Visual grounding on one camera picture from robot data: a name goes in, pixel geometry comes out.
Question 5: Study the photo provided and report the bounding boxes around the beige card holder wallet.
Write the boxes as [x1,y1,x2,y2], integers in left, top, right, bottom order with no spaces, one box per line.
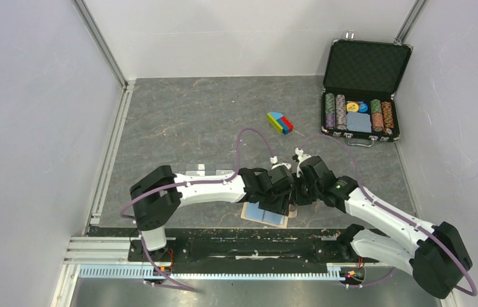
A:
[241,203,289,229]

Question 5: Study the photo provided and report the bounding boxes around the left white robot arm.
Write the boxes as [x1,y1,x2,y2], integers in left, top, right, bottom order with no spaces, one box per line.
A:
[130,163,294,261]

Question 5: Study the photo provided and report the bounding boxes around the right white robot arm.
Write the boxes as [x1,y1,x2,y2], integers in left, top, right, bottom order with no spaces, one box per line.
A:
[293,152,472,299]

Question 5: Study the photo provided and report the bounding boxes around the blue playing card deck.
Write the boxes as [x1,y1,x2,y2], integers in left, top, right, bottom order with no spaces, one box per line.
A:
[346,112,372,133]

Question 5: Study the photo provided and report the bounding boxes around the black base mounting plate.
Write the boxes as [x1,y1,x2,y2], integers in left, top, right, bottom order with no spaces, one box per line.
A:
[150,228,360,274]

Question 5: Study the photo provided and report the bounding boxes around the colourful toy brick block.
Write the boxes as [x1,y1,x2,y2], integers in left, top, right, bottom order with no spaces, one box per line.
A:
[267,111,294,135]

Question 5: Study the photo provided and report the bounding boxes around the grey pink chip stack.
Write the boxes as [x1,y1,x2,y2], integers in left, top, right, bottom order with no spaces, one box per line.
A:
[335,94,347,130]

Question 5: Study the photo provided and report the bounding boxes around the green purple chip stack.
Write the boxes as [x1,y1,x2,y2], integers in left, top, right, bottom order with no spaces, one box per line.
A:
[324,93,336,129]

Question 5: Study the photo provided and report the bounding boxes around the yellow dealer chip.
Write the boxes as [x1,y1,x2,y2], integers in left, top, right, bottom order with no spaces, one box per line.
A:
[346,101,360,112]

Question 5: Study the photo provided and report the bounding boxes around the blue dealer chip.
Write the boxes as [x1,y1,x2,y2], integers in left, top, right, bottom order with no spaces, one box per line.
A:
[358,102,369,113]

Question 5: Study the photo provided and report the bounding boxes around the orange brown chip stack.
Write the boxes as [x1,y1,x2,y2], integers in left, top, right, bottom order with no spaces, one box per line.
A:
[381,101,395,135]

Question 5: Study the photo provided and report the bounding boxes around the green red chip stack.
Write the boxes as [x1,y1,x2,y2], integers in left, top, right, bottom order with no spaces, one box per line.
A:
[370,99,384,132]

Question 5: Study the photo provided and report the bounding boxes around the black poker chip case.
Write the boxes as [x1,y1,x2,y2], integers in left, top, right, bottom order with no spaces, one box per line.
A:
[320,39,413,147]

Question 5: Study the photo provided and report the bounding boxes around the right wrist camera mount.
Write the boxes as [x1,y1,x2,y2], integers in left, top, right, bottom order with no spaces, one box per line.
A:
[292,148,311,178]

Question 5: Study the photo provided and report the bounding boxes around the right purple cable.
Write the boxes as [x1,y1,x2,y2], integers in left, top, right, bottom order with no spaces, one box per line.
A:
[296,134,478,297]

